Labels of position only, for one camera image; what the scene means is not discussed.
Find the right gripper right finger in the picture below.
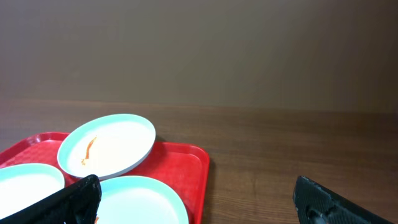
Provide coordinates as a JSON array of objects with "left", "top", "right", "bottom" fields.
[{"left": 293, "top": 176, "right": 392, "bottom": 224}]

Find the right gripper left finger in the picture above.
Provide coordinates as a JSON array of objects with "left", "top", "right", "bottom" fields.
[{"left": 1, "top": 174, "right": 102, "bottom": 224}]

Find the light blue plate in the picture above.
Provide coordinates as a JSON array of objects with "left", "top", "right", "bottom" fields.
[
  {"left": 1, "top": 163, "right": 65, "bottom": 219},
  {"left": 97, "top": 176, "right": 189, "bottom": 224},
  {"left": 57, "top": 114, "right": 156, "bottom": 180}
]

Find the red plastic serving tray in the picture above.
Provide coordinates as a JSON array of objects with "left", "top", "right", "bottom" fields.
[{"left": 1, "top": 132, "right": 210, "bottom": 224}]

